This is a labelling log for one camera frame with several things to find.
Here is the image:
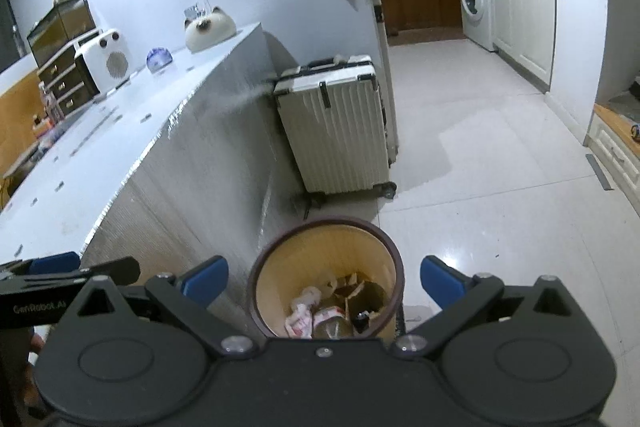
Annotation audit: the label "brown cardboard box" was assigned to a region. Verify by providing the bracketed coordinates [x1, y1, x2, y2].
[333, 272, 388, 334]

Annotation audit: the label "white space heater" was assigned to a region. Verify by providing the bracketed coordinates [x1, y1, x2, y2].
[75, 28, 134, 100]

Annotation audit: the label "glass fish tank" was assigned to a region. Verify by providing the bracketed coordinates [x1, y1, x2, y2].
[27, 0, 96, 67]

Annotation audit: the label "pink colourful box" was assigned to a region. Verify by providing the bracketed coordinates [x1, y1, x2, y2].
[32, 115, 55, 140]

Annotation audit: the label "clear plastic bottle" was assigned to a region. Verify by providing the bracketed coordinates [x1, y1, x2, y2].
[312, 306, 354, 340]

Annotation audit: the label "round wooden trash bin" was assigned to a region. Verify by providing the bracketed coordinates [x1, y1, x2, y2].
[247, 217, 405, 341]

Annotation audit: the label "person's left hand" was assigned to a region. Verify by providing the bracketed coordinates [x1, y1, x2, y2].
[27, 327, 49, 365]

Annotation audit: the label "cream hard-shell suitcase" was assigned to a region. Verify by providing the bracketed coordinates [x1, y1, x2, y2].
[273, 55, 397, 200]

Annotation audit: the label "white kitchen cabinets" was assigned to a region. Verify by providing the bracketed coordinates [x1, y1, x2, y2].
[492, 0, 555, 87]

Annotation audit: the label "white plastic bag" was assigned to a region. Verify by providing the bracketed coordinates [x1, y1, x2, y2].
[284, 286, 322, 339]

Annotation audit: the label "white cat-shaped ceramic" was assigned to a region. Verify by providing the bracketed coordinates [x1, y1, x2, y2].
[184, 6, 238, 53]

